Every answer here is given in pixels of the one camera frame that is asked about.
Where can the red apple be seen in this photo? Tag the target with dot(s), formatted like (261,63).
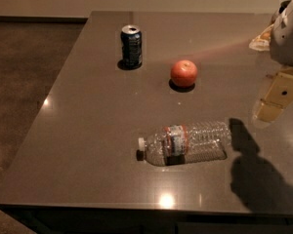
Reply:
(183,73)

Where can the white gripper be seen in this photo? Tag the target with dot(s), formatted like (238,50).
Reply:
(288,38)

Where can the clear plastic water bottle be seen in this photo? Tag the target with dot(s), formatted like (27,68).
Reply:
(185,144)

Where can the blue soda can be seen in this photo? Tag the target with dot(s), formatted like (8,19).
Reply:
(131,39)

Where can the nut jar with black lid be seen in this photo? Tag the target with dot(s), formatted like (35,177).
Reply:
(261,43)

